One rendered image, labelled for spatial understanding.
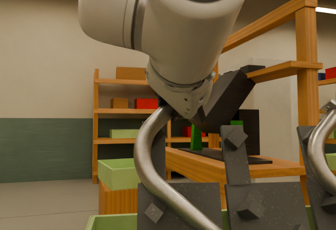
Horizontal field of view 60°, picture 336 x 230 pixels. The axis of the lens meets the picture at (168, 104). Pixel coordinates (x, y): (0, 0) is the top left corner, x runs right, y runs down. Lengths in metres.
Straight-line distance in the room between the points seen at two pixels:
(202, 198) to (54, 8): 6.41
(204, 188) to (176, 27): 0.36
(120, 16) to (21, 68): 6.26
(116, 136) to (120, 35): 5.56
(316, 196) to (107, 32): 0.52
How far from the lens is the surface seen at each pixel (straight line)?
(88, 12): 0.30
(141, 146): 0.50
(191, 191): 0.55
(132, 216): 0.66
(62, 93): 6.38
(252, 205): 0.53
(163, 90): 0.43
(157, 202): 0.53
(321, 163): 0.63
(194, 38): 0.26
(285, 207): 0.62
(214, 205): 0.56
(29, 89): 6.45
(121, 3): 0.29
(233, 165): 0.59
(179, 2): 0.24
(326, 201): 0.66
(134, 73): 5.99
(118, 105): 5.87
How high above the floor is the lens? 1.15
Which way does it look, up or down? 4 degrees up
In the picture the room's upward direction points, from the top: straight up
